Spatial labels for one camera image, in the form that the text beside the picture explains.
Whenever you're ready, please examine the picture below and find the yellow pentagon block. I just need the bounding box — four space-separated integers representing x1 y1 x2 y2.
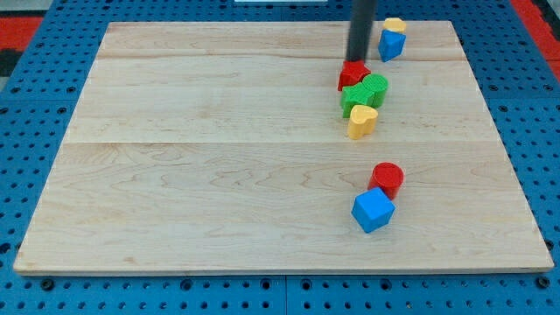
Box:
382 17 407 33

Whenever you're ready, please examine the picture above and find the green cylinder block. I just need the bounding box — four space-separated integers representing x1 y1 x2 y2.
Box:
362 73 389 109

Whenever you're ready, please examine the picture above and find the blue triangle block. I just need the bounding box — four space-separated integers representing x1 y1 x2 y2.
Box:
378 30 406 62

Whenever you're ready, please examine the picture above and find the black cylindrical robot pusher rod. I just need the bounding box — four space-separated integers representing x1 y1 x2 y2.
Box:
345 0 377 61

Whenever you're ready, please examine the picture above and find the yellow heart block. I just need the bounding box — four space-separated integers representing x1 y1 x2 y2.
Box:
347 105 379 140

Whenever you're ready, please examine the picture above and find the red cylinder block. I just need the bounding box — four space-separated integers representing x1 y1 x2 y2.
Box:
367 162 405 200

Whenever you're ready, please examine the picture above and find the green star block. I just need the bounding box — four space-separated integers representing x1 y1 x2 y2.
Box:
340 82 375 118

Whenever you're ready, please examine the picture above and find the blue cube block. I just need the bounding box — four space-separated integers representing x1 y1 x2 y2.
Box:
351 187 396 234

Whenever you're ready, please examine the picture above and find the light wooden board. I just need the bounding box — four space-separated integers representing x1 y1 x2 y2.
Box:
13 21 554 276

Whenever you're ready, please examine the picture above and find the red star block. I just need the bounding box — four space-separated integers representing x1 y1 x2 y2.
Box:
338 60 371 91

